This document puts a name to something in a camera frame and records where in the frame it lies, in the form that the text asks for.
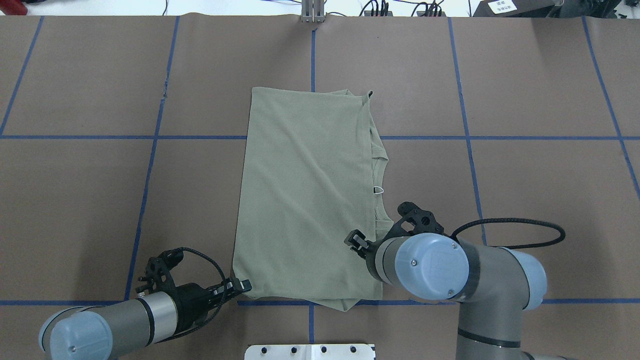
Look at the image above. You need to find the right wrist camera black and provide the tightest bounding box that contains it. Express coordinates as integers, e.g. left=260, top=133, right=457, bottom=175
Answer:
left=383, top=202, right=445, bottom=240

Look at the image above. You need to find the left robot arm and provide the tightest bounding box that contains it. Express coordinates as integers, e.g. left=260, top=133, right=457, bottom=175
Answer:
left=38, top=276, right=252, bottom=360

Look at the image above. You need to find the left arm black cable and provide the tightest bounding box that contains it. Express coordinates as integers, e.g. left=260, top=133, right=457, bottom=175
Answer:
left=170, top=247, right=228, bottom=343

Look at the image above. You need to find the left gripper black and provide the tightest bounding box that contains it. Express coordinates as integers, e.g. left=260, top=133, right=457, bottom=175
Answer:
left=173, top=279, right=252, bottom=326

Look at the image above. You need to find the olive green long-sleeve shirt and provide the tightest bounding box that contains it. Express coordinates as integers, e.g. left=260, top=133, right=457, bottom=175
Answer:
left=232, top=87, right=393, bottom=312

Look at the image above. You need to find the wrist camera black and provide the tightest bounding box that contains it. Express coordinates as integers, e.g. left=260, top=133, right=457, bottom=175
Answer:
left=383, top=202, right=445, bottom=240
left=135, top=248, right=185, bottom=296

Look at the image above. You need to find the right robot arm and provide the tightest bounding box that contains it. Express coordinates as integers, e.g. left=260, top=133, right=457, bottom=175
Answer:
left=344, top=229, right=551, bottom=360

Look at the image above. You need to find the red cylindrical bottle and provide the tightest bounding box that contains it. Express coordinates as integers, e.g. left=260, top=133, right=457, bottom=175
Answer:
left=0, top=0, right=28, bottom=16

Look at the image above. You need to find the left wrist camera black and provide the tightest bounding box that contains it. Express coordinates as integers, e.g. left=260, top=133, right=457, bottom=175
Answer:
left=135, top=248, right=185, bottom=296

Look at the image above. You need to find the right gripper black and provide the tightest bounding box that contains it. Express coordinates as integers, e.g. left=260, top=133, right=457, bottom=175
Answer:
left=343, top=228, right=388, bottom=283

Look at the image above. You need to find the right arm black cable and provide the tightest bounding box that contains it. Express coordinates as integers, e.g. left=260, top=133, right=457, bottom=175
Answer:
left=450, top=217, right=566, bottom=250

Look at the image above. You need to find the aluminium frame post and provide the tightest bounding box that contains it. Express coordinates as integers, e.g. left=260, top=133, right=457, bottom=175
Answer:
left=300, top=0, right=326, bottom=23

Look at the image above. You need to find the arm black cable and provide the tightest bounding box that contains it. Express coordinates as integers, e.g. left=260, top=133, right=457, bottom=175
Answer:
left=450, top=217, right=566, bottom=250
left=170, top=247, right=228, bottom=343

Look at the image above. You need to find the white pedestal base plate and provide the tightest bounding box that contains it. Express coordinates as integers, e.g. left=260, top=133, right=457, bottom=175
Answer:
left=244, top=343, right=377, bottom=360

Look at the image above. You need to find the black power adapter labelled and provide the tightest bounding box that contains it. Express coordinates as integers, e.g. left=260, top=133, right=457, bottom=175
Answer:
left=471, top=0, right=563, bottom=18

